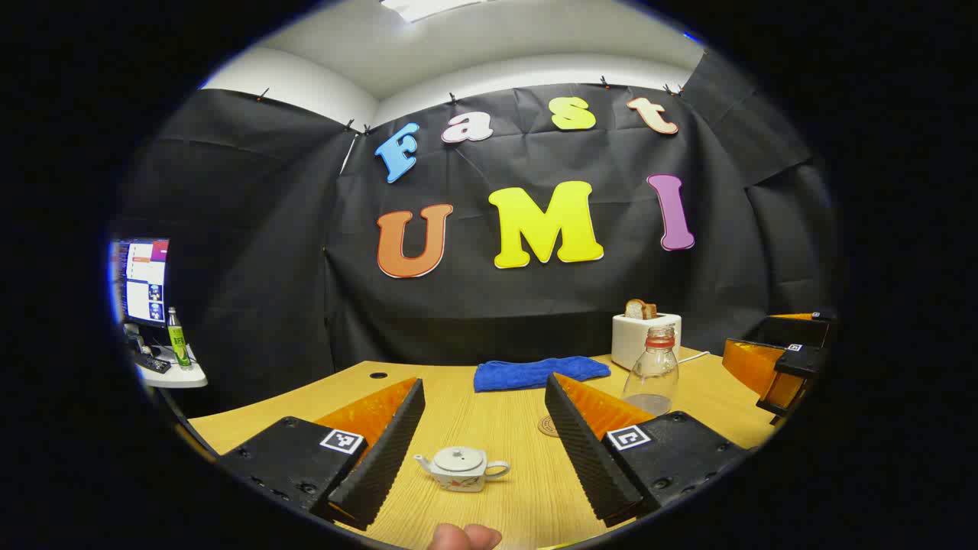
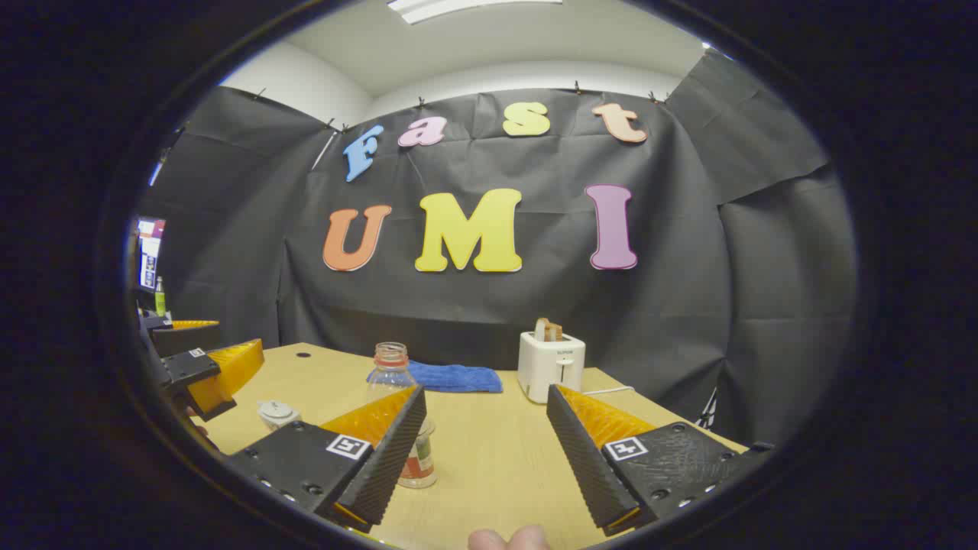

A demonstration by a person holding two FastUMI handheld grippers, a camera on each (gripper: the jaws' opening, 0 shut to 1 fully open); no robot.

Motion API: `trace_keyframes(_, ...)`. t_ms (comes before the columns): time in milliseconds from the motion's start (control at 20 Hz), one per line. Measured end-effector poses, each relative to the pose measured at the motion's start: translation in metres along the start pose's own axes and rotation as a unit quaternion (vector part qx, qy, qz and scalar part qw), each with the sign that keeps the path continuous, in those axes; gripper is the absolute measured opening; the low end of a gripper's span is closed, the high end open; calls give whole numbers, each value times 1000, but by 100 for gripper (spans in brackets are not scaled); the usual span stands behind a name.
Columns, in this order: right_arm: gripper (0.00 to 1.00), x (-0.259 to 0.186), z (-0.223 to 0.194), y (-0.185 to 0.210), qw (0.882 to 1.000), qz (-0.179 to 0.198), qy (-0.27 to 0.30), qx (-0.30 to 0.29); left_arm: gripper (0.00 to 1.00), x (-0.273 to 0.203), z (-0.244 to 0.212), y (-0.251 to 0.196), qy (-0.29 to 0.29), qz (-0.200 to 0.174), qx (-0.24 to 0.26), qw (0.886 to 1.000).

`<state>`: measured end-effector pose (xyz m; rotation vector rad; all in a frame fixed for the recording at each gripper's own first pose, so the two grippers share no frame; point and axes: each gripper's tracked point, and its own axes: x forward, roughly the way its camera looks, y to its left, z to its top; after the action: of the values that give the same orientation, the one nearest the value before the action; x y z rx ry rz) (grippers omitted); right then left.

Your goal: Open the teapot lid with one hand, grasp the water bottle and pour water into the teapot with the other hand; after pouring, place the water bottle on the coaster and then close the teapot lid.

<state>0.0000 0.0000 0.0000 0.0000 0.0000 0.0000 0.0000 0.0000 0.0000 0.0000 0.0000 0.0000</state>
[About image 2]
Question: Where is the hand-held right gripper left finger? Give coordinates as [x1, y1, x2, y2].
[227, 386, 427, 533]

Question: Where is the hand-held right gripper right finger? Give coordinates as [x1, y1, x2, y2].
[546, 384, 774, 535]

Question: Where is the clear plastic water bottle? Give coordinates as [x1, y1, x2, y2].
[367, 342, 438, 490]

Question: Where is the computer monitor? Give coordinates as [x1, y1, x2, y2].
[136, 218, 167, 295]

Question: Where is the white toaster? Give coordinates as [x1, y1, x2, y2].
[517, 330, 587, 404]

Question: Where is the blue towel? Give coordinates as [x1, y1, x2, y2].
[367, 361, 504, 394]

